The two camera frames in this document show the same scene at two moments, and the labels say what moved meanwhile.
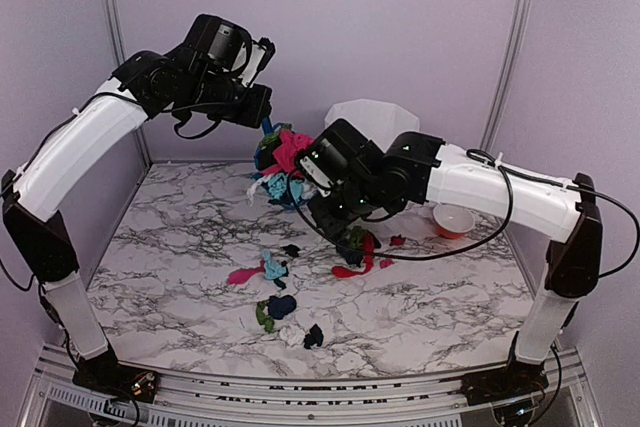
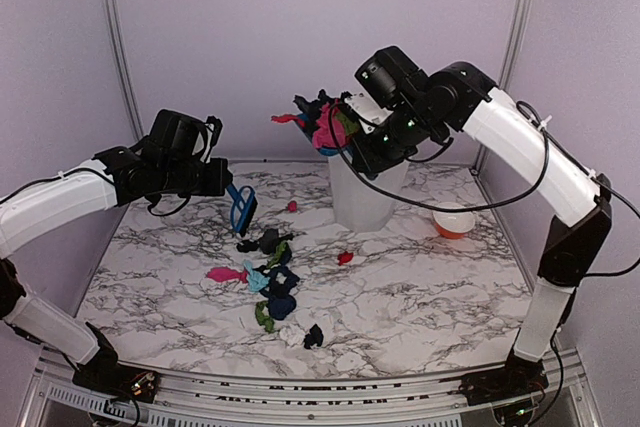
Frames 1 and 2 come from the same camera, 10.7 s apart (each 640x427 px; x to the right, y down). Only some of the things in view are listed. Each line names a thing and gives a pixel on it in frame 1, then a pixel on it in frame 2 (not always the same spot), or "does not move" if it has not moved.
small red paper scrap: [385, 263] to [344, 257]
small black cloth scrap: [291, 250] to [266, 242]
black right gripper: [331, 223] to [372, 160]
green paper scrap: [263, 319] does not move
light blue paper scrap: [274, 269] to [256, 279]
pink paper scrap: [242, 275] to [225, 274]
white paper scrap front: [291, 335] does not move
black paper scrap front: [315, 337] does not move
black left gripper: [256, 110] to [221, 177]
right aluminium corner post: [517, 25] does not move
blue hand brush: [267, 126] to [243, 207]
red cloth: [368, 241] to [283, 118]
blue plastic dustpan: [263, 155] to [302, 120]
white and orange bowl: [452, 221] does not move
